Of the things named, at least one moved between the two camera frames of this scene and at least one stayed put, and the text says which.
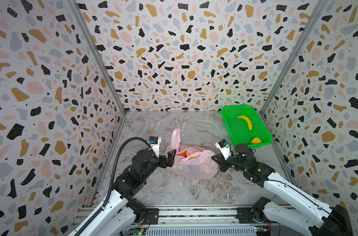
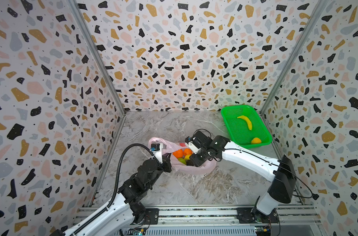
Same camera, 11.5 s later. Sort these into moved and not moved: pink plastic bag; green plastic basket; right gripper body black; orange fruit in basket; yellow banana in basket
Moved: pink plastic bag; right gripper body black
Not moved: green plastic basket; orange fruit in basket; yellow banana in basket
